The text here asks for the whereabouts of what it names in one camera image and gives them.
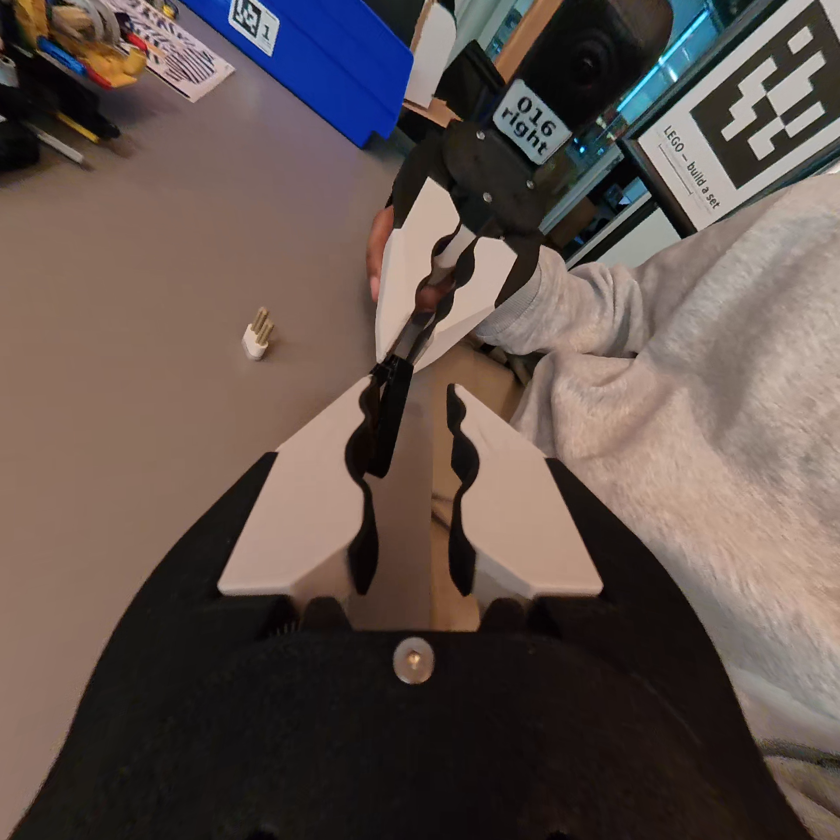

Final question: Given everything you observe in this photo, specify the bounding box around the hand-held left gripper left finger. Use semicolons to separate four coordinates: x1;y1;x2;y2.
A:
217;375;383;601

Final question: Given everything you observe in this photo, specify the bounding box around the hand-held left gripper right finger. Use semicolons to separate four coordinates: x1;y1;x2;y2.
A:
446;384;605;601

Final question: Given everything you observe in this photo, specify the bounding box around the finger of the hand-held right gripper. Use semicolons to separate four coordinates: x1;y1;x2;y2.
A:
408;236;526;375
374;176;462;370

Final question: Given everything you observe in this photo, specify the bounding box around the black lego beam piece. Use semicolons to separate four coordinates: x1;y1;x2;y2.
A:
366;311;434;479

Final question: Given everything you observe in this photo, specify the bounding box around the person's right forearm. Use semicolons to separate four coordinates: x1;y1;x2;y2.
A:
472;174;840;421

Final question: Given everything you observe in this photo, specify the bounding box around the small white lego connector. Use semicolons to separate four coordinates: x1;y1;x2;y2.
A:
241;306;277;362

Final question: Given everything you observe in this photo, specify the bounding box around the multicoloured lego assembly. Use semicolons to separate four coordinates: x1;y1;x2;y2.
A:
0;0;149;173

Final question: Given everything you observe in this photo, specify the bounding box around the person's right hand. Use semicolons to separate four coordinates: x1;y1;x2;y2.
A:
366;206;460;317

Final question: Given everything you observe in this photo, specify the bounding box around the white box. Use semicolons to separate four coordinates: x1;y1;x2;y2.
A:
406;0;458;111

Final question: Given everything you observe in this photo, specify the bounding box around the person's grey sweatshirt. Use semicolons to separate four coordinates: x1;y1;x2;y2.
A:
512;348;840;840

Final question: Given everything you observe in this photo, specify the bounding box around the blue plastic bin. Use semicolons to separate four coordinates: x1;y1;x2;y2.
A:
180;0;415;149

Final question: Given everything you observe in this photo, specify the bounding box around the printed marker sign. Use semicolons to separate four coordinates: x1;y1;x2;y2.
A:
635;0;840;232

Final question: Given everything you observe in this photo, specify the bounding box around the zebra sticker sheet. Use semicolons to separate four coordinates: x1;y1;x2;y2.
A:
108;0;236;103

